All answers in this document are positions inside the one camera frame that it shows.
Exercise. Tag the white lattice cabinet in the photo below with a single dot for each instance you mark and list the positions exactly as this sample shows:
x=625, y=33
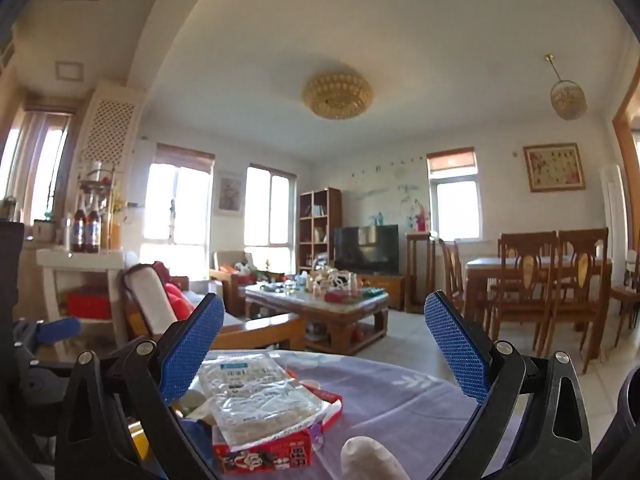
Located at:
x=110, y=130

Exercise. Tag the brown glass bottle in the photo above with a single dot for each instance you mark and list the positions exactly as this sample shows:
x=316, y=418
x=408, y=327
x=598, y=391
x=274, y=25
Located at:
x=78, y=232
x=93, y=232

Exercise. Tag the clear plastic package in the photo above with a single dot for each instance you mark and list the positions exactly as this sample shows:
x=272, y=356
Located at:
x=250, y=390

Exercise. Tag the red cushion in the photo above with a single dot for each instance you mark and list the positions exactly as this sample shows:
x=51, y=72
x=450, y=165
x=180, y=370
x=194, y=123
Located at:
x=175, y=300

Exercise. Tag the gold framed wall picture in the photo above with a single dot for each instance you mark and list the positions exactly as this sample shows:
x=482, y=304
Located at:
x=554, y=167

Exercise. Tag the red storage box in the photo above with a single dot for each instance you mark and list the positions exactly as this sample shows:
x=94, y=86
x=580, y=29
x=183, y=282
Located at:
x=90, y=305

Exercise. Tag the green flat box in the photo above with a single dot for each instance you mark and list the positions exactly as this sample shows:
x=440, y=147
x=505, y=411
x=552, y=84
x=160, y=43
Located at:
x=373, y=292

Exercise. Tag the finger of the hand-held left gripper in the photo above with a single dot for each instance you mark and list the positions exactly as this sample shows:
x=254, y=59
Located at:
x=62, y=331

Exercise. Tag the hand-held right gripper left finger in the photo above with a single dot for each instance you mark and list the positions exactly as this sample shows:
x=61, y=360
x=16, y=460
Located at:
x=192, y=350

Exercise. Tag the metal tiered rack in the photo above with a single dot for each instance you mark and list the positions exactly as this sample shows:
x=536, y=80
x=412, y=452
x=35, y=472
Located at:
x=107, y=180

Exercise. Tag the gold pendant lamp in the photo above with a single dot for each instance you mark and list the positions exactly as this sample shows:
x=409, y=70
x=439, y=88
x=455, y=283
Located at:
x=568, y=100

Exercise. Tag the wooden dining table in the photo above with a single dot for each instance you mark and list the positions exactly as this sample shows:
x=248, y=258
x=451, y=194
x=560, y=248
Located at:
x=490, y=264

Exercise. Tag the red flower vase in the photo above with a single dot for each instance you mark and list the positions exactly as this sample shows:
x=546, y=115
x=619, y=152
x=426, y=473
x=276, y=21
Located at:
x=423, y=220

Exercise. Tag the wooden armchair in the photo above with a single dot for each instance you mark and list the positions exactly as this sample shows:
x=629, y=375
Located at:
x=225, y=265

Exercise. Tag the wooden bookshelf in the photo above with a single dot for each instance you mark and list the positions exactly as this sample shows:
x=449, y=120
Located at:
x=334, y=230

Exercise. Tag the black television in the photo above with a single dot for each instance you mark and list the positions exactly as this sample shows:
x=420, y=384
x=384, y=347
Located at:
x=365, y=250

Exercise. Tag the wooden television stand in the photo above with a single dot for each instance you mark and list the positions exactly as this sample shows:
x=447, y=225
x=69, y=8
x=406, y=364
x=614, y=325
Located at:
x=390, y=287

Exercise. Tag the red flat tin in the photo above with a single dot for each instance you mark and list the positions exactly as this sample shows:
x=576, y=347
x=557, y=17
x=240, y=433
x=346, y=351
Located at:
x=342, y=296

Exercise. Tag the wooden sofa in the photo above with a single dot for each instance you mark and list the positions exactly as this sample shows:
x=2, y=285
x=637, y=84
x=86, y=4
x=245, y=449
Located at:
x=260, y=330

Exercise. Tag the red printed box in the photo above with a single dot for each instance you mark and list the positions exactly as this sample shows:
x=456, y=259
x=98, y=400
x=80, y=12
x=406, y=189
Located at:
x=270, y=455

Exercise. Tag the framed flower picture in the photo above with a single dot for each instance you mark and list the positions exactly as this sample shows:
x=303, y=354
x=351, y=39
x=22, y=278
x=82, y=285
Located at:
x=230, y=195

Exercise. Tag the white shelf unit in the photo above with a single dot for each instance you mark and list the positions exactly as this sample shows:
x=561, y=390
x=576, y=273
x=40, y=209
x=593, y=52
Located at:
x=80, y=260

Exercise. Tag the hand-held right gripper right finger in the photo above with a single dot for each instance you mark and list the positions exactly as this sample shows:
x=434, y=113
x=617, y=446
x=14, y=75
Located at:
x=457, y=350

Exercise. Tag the square ceiling panel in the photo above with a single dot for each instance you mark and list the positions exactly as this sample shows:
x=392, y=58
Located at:
x=71, y=70

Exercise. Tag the wooden dining chair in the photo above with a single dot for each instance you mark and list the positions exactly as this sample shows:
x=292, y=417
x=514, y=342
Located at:
x=452, y=280
x=625, y=292
x=582, y=305
x=522, y=305

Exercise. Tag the gold ceiling lamp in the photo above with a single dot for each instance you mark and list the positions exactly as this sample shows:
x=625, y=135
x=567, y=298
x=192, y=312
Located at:
x=337, y=95

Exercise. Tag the purple floral tablecloth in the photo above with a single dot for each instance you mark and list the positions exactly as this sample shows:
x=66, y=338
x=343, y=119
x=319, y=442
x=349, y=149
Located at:
x=400, y=410

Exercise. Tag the wooden coffee table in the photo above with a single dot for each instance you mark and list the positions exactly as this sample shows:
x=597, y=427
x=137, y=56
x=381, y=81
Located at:
x=320, y=310

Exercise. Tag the tall wooden stand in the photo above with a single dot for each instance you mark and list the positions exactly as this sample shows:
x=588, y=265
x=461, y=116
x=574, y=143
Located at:
x=420, y=270

